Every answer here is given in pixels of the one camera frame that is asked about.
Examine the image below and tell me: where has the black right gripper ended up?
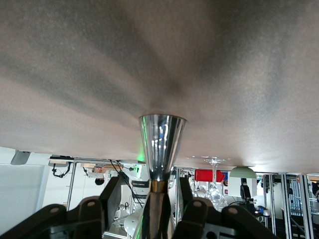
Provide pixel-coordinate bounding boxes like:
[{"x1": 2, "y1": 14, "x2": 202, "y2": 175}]
[{"x1": 244, "y1": 198, "x2": 258, "y2": 215}]

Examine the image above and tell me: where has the brown table cover mat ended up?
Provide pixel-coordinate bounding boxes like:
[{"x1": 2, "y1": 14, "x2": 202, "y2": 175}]
[{"x1": 0, "y1": 0, "x2": 319, "y2": 176}]

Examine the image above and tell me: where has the red plastic storage box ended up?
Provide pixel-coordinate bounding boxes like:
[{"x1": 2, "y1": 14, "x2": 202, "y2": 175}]
[{"x1": 194, "y1": 169, "x2": 225, "y2": 183}]

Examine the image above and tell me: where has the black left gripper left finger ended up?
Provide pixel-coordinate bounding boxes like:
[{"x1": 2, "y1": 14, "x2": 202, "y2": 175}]
[{"x1": 0, "y1": 176, "x2": 123, "y2": 239}]

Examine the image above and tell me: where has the clear stemmed wine glass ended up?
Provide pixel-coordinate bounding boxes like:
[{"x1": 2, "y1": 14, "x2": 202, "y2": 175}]
[{"x1": 186, "y1": 156, "x2": 234, "y2": 214}]

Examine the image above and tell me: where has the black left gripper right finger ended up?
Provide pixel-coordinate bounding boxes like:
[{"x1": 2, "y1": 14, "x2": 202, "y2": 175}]
[{"x1": 171, "y1": 176, "x2": 280, "y2": 239}]

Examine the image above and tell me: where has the aluminium frame rack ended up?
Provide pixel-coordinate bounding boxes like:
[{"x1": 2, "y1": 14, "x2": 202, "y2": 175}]
[{"x1": 261, "y1": 172, "x2": 319, "y2": 239}]

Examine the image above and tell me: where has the white partition panel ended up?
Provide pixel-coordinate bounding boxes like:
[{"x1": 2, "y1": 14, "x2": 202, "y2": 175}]
[{"x1": 0, "y1": 163, "x2": 48, "y2": 225}]

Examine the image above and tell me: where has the shiny steel double jigger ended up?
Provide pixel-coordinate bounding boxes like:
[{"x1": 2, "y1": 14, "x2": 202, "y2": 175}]
[{"x1": 132, "y1": 114, "x2": 187, "y2": 239}]

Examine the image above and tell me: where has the mint green ceramic bowl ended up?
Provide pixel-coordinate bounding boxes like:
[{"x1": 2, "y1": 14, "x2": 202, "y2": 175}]
[{"x1": 229, "y1": 166, "x2": 257, "y2": 179}]

